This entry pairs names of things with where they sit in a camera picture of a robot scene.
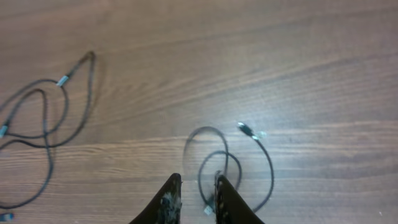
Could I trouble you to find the black short USB cable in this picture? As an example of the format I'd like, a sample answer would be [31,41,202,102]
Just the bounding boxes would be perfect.
[0,88,54,222]

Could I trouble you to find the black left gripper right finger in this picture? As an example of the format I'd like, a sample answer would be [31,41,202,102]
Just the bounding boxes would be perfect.
[215,175,264,224]

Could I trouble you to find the black thin cable silver tip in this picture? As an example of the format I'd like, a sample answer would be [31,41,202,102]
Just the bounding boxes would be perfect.
[0,50,96,149]

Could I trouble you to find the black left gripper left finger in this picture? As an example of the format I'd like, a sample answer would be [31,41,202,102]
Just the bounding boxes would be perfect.
[130,173,182,224]

